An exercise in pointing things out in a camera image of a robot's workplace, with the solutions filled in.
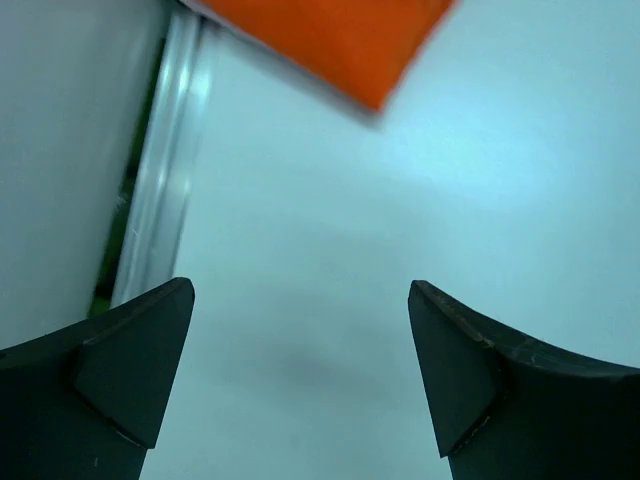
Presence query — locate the pink t shirt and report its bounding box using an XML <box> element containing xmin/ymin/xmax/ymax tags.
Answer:
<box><xmin>180</xmin><ymin>0</ymin><xmax>204</xmax><ymax>12</ymax></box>

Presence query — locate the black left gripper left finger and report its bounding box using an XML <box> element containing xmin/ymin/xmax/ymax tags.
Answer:
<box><xmin>1</xmin><ymin>277</ymin><xmax>195</xmax><ymax>480</ymax></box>

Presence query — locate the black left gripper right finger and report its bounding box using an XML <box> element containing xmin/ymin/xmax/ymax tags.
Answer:
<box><xmin>408</xmin><ymin>280</ymin><xmax>639</xmax><ymax>479</ymax></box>

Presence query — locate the orange t shirt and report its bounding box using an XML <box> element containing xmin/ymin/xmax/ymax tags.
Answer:
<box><xmin>194</xmin><ymin>0</ymin><xmax>454</xmax><ymax>111</ymax></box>

